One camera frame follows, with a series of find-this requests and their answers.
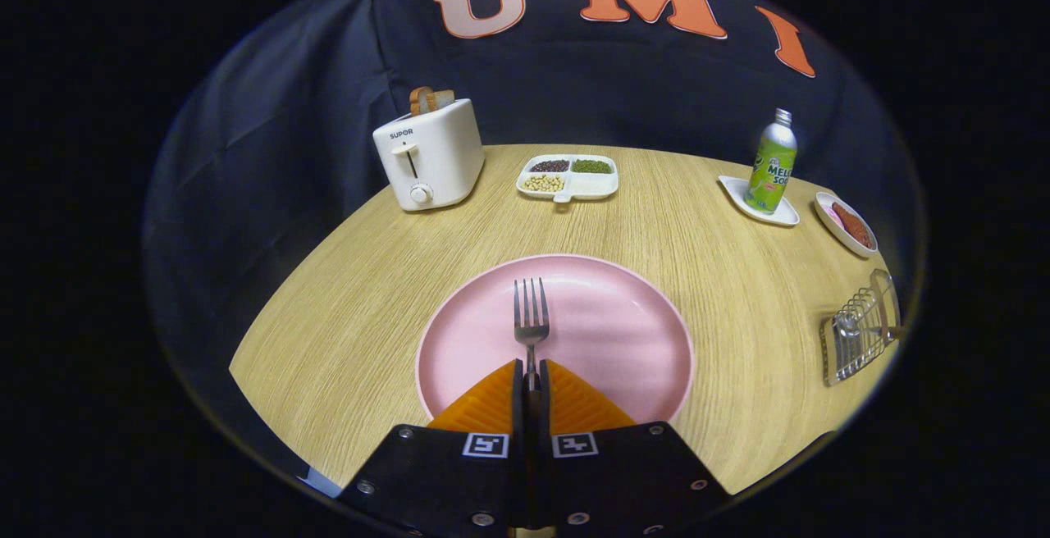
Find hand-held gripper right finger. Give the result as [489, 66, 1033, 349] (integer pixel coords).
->
[537, 359, 733, 538]

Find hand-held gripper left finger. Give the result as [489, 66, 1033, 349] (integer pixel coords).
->
[338, 359, 530, 538]

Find wooden-handled metal fork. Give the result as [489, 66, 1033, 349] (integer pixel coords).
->
[514, 278, 550, 391]

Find wooden-handled metal spoon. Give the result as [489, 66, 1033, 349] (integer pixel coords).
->
[834, 308, 907, 342]

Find pink round plate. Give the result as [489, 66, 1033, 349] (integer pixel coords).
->
[415, 254, 695, 426]

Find white divided snack tray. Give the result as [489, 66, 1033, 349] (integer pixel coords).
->
[516, 153, 619, 204]

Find white toaster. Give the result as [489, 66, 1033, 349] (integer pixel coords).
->
[372, 98, 486, 212]

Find white square coaster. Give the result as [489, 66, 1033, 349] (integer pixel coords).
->
[719, 175, 801, 227]

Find brown toast slices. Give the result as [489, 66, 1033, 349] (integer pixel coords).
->
[409, 86, 456, 116]

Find green soda bottle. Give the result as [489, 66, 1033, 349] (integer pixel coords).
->
[744, 108, 798, 215]

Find white oval food plate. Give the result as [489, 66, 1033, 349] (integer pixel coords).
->
[815, 192, 879, 258]

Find black backdrop cloth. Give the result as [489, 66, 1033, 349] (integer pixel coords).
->
[144, 0, 928, 473]

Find red-brown fried meat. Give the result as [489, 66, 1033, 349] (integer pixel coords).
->
[831, 202, 873, 248]

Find metal wire basket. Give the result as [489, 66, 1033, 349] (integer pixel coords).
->
[819, 268, 902, 387]

